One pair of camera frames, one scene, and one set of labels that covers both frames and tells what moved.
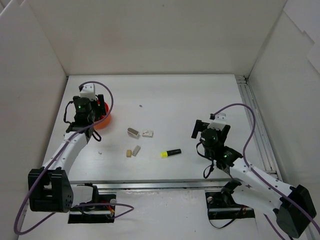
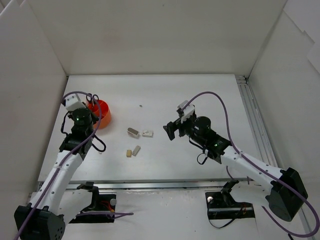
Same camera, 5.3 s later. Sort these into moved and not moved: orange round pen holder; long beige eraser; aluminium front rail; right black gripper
Moved: right black gripper
Not moved: orange round pen holder; aluminium front rail; long beige eraser
